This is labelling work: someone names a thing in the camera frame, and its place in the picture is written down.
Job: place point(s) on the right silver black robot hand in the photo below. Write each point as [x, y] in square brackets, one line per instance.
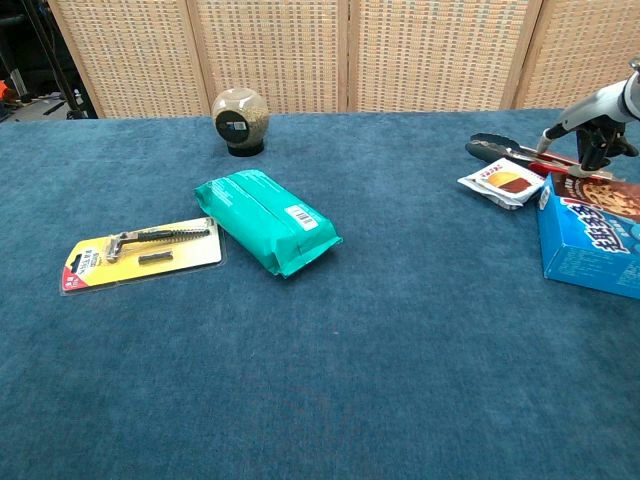
[597, 125]

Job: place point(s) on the red black kitchen tongs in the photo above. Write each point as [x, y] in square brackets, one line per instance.
[525, 152]

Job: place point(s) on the blue cookie box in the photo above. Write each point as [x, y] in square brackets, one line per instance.
[592, 235]

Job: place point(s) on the small white snack packet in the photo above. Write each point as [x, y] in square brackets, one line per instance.
[502, 182]

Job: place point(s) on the woven folding screen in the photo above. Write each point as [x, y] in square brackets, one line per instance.
[320, 52]

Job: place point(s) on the teal wet wipes pack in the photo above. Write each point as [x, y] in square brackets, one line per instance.
[267, 220]

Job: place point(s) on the round glass grain jar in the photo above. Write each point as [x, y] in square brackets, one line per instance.
[240, 120]

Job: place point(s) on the blue table mat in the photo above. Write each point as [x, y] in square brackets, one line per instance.
[300, 325]

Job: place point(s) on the razor in yellow blister card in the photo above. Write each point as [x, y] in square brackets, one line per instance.
[145, 252]

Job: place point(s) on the black tripod stand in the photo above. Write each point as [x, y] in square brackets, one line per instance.
[47, 57]

